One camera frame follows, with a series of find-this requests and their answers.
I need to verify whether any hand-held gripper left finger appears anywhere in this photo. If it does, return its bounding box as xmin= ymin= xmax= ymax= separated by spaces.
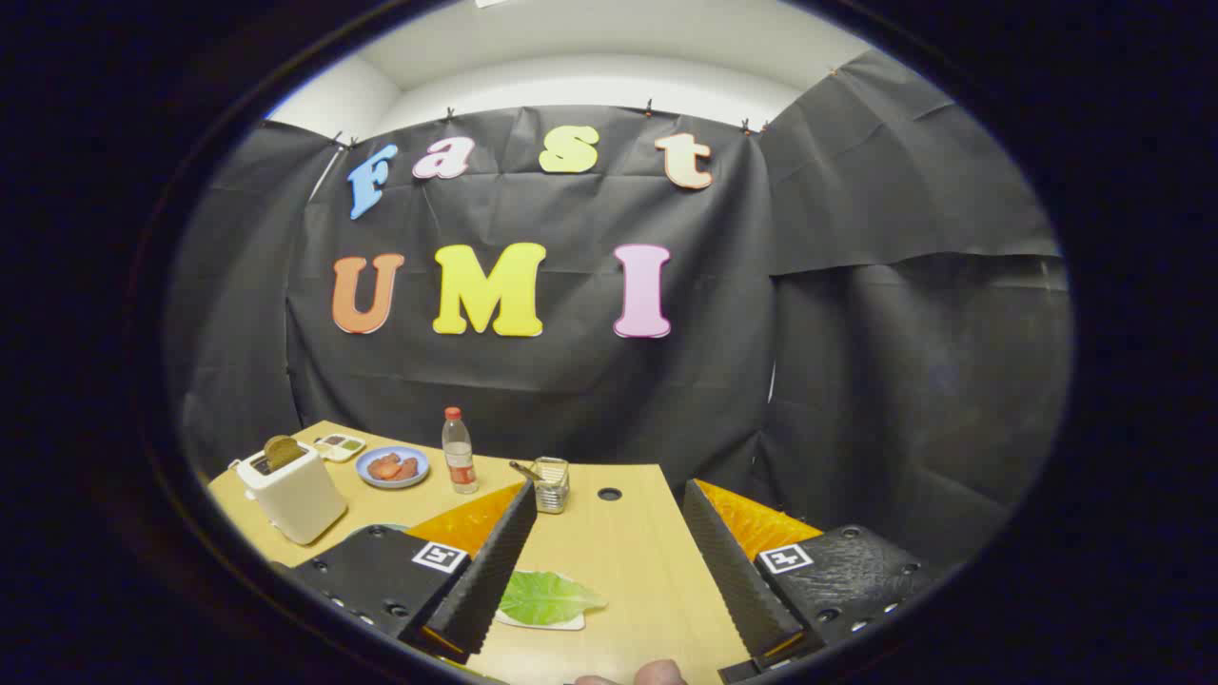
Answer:
xmin=276 ymin=479 xmax=540 ymax=665

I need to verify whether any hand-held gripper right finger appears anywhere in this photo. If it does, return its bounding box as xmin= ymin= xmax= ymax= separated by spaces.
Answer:
xmin=681 ymin=479 xmax=941 ymax=682

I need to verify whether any green lettuce leaf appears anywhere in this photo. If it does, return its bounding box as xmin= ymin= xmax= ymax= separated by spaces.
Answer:
xmin=497 ymin=570 xmax=608 ymax=627

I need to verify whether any white square plate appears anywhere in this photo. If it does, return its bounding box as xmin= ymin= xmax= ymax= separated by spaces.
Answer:
xmin=493 ymin=607 xmax=587 ymax=633

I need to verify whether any clear plastic water bottle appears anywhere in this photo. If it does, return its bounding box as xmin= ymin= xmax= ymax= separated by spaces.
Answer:
xmin=441 ymin=406 xmax=480 ymax=496

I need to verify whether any blue round plate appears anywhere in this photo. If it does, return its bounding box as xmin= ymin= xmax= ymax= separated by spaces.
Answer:
xmin=355 ymin=445 xmax=431 ymax=490

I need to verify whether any white toaster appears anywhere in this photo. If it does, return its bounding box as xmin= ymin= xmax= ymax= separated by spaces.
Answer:
xmin=235 ymin=440 xmax=348 ymax=546

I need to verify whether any metal wire cutlery holder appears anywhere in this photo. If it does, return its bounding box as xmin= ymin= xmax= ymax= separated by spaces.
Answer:
xmin=531 ymin=457 xmax=572 ymax=516

